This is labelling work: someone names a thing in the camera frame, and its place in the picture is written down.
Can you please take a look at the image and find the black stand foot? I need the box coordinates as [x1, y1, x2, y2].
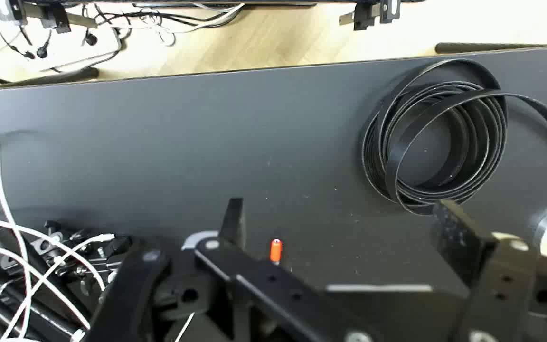
[338, 0, 403, 32]

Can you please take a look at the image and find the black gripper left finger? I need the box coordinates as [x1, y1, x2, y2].
[86, 196, 376, 342]

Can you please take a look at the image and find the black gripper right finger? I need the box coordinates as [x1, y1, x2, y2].
[431, 198, 547, 342]

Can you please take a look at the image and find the black equipment pile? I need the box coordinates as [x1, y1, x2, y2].
[0, 218, 137, 342]

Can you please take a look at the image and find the floor cable tangle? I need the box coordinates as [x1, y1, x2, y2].
[0, 0, 251, 72]

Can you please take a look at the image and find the coiled black strap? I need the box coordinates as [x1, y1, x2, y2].
[359, 57, 547, 217]

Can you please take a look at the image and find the long white cable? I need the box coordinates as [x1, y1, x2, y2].
[0, 127, 118, 342]

